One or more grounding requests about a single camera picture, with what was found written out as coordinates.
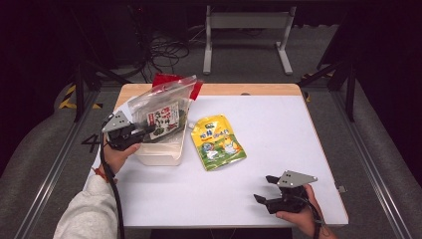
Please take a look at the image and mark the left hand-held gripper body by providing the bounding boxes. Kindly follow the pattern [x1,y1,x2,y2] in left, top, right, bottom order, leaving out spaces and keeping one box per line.
[101,110,147,152]

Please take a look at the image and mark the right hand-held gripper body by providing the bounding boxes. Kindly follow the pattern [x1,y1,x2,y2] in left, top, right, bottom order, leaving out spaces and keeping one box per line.
[265,170,318,215]

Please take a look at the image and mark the clear bag of dried seaweed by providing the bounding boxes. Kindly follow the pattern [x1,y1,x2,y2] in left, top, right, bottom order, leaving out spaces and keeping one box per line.
[127,75,198,143]

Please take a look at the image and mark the white divided storage box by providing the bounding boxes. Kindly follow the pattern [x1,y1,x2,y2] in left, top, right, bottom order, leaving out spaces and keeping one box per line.
[133,99,192,167]

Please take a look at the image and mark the red white seasoning packet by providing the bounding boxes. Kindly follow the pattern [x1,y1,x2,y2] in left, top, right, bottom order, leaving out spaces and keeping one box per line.
[151,73,204,102]

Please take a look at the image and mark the person's right hand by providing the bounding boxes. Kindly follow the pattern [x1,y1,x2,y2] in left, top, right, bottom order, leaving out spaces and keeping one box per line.
[275,183,325,239]

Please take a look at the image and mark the person's left hand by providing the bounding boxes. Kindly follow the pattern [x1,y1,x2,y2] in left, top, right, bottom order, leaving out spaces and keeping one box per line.
[103,138,142,175]

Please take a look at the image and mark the white table mat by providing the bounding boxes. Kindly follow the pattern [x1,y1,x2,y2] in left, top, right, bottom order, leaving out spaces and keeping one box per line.
[84,95,349,229]

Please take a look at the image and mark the black metal stand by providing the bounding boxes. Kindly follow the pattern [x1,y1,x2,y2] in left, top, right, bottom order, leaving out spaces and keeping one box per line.
[71,61,132,123]
[297,59,357,123]

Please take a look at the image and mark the yellow black hazard tape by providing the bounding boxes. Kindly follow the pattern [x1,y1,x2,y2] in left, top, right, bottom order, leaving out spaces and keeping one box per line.
[58,84,104,111]

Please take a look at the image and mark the yellow green spout pouch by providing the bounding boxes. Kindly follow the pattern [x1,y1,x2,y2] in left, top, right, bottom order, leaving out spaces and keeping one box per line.
[189,114,248,172]

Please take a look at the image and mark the white metal stand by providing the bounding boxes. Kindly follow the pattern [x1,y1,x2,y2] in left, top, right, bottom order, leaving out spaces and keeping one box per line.
[202,4,298,76]

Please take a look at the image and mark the right hand-held gripper black cable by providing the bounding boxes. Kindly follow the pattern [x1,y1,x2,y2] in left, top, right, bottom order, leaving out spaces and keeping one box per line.
[297,194,325,239]

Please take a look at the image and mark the hand-held gripper black cable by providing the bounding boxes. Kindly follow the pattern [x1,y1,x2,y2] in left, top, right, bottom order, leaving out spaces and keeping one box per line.
[99,114,126,239]
[297,194,325,239]

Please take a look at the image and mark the red string bracelet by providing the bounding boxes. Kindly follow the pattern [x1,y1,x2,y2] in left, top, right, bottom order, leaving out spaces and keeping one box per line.
[92,166,117,184]

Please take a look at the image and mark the left hand-held gripper black cable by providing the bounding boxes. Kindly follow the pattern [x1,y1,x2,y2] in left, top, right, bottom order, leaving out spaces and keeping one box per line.
[99,114,126,239]

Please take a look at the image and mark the aluminium floor rail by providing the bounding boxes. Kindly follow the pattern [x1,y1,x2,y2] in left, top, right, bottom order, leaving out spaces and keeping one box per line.
[331,89,416,239]
[13,89,101,239]

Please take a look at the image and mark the bundle of black floor cables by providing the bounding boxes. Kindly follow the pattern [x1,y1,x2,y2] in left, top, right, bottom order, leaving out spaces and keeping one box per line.
[138,33,207,84]

